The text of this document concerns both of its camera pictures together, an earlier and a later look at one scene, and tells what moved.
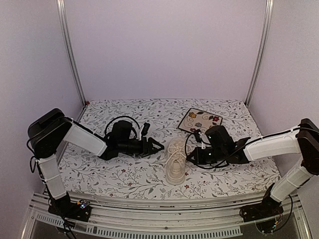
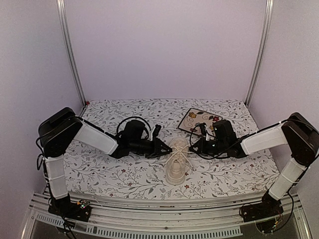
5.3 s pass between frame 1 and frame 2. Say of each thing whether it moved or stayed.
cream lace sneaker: stayed
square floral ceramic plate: stayed
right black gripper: moved
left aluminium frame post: stayed
